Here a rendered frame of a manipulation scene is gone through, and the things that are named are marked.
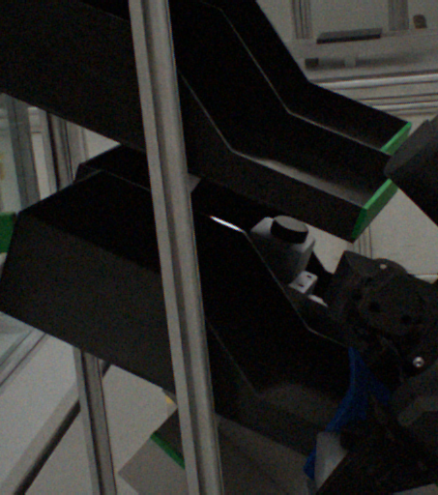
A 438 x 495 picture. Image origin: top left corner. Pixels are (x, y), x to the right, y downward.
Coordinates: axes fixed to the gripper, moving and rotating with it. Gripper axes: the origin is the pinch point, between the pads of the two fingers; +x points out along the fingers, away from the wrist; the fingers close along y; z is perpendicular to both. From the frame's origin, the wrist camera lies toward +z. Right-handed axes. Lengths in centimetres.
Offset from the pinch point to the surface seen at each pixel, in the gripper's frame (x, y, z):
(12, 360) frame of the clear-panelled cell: 51, -128, 3
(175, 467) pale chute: 11.5, -12.4, 3.2
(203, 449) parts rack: 8.0, -8.0, 4.0
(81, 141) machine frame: 22, -160, 18
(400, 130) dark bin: -15.3, -29.7, 5.1
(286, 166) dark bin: -7.9, -16.0, 11.6
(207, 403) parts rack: 5.7, -7.8, 6.0
